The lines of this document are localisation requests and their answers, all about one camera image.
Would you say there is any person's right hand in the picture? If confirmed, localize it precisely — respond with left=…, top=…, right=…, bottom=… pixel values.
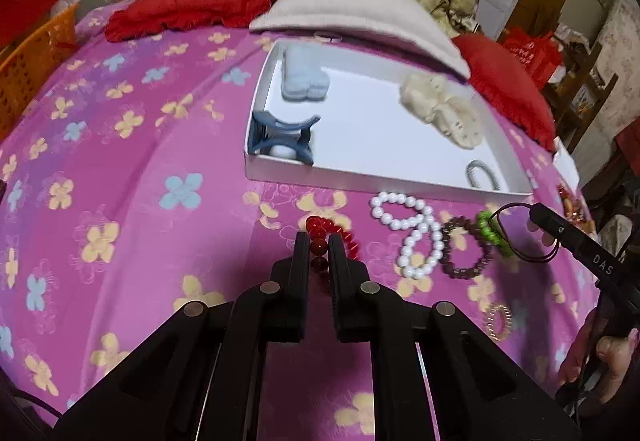
left=556, top=315, right=640, bottom=409

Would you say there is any red gift bag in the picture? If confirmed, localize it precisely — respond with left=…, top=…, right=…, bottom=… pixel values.
left=502, top=26, right=564, bottom=87

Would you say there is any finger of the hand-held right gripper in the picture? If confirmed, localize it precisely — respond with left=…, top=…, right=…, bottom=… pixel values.
left=528, top=203, right=627, bottom=284

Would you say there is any white pearl bracelet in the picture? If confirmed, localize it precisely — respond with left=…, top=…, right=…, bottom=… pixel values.
left=369, top=191, right=445, bottom=280

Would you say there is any gold spiral hair tie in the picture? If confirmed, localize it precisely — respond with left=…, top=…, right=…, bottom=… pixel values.
left=483, top=303, right=514, bottom=340

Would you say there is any blue claw hair clip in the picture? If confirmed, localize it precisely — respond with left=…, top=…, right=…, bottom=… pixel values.
left=249, top=110, right=321, bottom=167

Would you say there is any beige flower claw clip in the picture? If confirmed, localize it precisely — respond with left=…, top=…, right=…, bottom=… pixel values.
left=432, top=96, right=484, bottom=151

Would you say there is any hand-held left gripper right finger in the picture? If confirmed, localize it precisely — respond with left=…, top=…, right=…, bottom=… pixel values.
left=329, top=231, right=582, bottom=441

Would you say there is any pink floral bedsheet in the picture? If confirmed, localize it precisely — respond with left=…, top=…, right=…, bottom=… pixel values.
left=0, top=3, right=617, bottom=441

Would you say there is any green bead bracelet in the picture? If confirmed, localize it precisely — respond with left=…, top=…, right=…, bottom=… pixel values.
left=475, top=210, right=516, bottom=258

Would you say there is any red fringed pillow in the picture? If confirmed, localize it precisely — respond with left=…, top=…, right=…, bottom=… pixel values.
left=104, top=0, right=306, bottom=43
left=452, top=33, right=559, bottom=152

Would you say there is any cream fluffy hair clip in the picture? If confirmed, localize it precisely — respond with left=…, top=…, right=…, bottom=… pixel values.
left=399, top=73, right=452, bottom=124

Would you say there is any beige pillow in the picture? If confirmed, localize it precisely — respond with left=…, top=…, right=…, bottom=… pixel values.
left=248, top=0, right=472, bottom=81

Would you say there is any orange plastic basket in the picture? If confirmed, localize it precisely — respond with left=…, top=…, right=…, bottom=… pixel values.
left=0, top=3, right=81, bottom=142

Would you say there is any black elastic hair tie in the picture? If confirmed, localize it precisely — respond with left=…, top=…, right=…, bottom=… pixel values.
left=486, top=202, right=560, bottom=265

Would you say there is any wooden rack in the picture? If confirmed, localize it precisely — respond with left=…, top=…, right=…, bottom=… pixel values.
left=542, top=40, right=622, bottom=158

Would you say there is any white box lid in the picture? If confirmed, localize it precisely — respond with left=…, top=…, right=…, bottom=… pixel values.
left=552, top=140, right=581, bottom=190

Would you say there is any white cardboard box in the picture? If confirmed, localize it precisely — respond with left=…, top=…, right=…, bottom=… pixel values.
left=243, top=40, right=534, bottom=196

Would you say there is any red bead bracelet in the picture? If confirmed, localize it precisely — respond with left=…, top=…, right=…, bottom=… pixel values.
left=305, top=215, right=357, bottom=293

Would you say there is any amber bead bracelet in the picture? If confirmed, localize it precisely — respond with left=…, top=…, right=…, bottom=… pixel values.
left=557, top=185, right=597, bottom=228

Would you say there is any dark brown bead bracelet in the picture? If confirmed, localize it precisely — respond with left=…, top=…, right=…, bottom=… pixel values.
left=439, top=216, right=494, bottom=280

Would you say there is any grey hair tie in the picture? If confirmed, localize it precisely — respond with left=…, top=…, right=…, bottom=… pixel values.
left=465, top=159, right=507, bottom=192

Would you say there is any light blue fluffy hair clip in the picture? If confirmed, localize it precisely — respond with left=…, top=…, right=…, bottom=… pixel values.
left=279, top=43, right=331, bottom=102

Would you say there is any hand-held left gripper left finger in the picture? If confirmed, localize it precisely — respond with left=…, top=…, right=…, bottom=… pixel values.
left=52, top=231, right=312, bottom=441

